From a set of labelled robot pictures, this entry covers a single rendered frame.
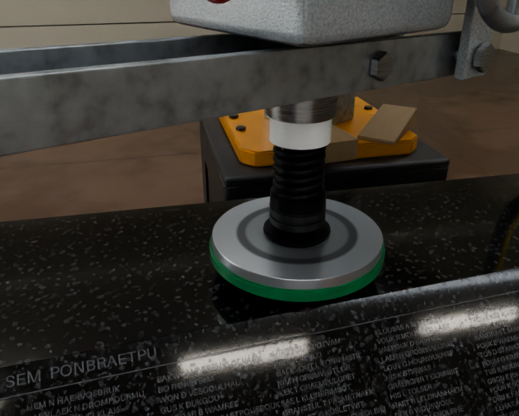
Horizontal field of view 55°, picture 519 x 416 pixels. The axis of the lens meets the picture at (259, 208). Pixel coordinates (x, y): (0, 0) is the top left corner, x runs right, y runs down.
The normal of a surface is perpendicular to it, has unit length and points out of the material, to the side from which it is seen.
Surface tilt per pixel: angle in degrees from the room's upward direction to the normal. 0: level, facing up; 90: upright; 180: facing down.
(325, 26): 90
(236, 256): 0
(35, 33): 90
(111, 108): 90
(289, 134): 90
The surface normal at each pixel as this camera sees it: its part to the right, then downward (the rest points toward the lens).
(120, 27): 0.22, 0.44
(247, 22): -0.79, 0.28
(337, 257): 0.00, -0.89
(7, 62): 0.61, 0.36
